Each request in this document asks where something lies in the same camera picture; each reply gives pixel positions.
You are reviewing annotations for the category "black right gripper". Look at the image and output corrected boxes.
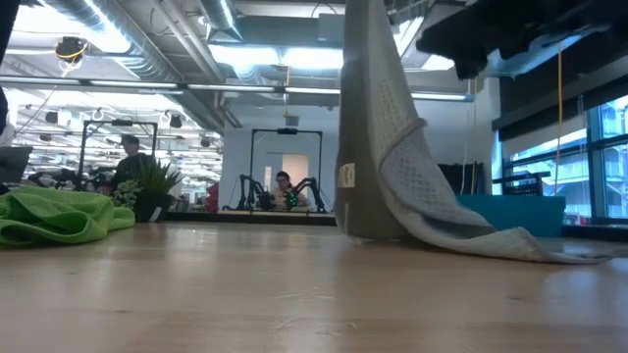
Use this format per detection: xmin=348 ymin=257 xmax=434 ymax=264
xmin=415 ymin=0 xmax=541 ymax=80

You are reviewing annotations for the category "grey waffle microfiber towel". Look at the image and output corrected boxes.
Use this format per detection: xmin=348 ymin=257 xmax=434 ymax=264
xmin=335 ymin=0 xmax=628 ymax=266

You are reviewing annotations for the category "green microfiber towel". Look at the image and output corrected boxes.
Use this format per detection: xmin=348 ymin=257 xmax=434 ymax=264
xmin=0 ymin=185 xmax=137 ymax=248

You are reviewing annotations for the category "blue basket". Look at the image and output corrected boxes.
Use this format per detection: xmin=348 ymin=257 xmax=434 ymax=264
xmin=455 ymin=193 xmax=567 ymax=239

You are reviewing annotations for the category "black background rack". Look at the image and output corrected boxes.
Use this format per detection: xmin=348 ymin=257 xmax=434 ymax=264
xmin=492 ymin=171 xmax=552 ymax=197

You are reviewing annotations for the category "person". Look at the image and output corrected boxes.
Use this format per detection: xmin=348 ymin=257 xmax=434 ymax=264
xmin=100 ymin=133 xmax=157 ymax=195
xmin=270 ymin=170 xmax=311 ymax=211

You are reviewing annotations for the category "green artificial potted plant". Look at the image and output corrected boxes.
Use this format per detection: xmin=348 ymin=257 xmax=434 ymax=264
xmin=111 ymin=157 xmax=184 ymax=225

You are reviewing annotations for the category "dark computer monitor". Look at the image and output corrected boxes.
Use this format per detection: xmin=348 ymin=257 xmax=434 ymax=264
xmin=0 ymin=145 xmax=34 ymax=185

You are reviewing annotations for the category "black background rig frame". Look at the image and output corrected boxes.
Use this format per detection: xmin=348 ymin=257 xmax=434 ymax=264
xmin=78 ymin=119 xmax=159 ymax=190
xmin=249 ymin=127 xmax=324 ymax=212

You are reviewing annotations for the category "black yellow ceiling cord reel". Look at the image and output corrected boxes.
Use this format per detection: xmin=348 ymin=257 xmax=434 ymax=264
xmin=53 ymin=35 xmax=90 ymax=65

